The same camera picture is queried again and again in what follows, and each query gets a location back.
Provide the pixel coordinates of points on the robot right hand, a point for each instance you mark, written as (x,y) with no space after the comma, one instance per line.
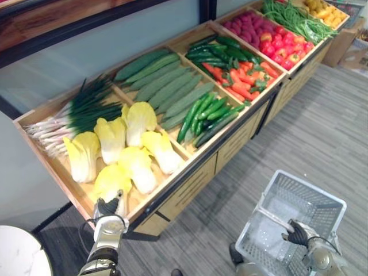
(297,233)

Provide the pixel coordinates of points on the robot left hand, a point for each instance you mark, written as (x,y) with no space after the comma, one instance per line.
(109,206)

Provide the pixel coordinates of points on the yellow napa cabbage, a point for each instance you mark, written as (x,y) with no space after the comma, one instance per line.
(162,152)
(141,123)
(110,181)
(110,141)
(139,169)
(82,156)

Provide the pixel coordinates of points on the grey plastic shopping basket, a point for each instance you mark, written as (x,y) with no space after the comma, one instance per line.
(304,198)

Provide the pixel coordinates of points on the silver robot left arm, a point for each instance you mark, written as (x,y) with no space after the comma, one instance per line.
(107,230)

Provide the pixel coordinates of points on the long wooden vegetable display stand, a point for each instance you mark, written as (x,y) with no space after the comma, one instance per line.
(195,184)

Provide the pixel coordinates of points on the dark robot right foot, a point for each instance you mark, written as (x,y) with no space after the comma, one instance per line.
(235,254)

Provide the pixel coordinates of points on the dark robot foot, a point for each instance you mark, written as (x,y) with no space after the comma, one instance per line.
(235,254)
(177,272)

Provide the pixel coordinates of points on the dark robot left foot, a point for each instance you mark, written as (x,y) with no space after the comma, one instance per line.
(177,272)

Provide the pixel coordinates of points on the green scallion bunch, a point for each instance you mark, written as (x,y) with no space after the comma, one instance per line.
(86,110)

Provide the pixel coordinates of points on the white round table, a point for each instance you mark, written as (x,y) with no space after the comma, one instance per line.
(17,253)

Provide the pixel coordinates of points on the long light green luffa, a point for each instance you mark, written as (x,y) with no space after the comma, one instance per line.
(164,84)
(157,76)
(153,69)
(141,64)
(184,108)
(172,122)
(176,89)
(187,97)

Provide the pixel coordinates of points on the bright green long pepper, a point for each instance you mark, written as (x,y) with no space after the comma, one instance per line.
(220,112)
(212,107)
(202,110)
(188,120)

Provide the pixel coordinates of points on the dark green cucumber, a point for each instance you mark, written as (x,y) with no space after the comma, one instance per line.
(218,126)
(227,116)

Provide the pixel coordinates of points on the wooden fruit display stand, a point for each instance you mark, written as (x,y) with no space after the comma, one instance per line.
(299,83)

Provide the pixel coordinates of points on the orange carrot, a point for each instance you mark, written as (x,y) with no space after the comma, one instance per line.
(243,89)
(235,94)
(213,72)
(269,69)

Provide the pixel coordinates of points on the red apple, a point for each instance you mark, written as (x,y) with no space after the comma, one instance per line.
(267,50)
(266,37)
(281,52)
(308,46)
(293,58)
(277,44)
(290,36)
(280,30)

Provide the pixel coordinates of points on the dark green chili pepper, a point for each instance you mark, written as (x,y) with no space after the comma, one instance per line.
(253,59)
(202,42)
(237,54)
(220,54)
(228,42)
(199,53)

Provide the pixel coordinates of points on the brown cardboard box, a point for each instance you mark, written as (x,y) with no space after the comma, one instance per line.
(342,43)

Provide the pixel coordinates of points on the magenta fruit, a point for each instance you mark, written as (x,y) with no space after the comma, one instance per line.
(246,19)
(237,24)
(246,36)
(268,27)

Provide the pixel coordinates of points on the green bean heap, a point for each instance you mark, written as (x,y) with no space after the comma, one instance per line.
(296,18)

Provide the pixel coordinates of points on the yellow fruit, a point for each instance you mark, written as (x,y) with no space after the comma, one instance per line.
(313,4)
(339,20)
(330,16)

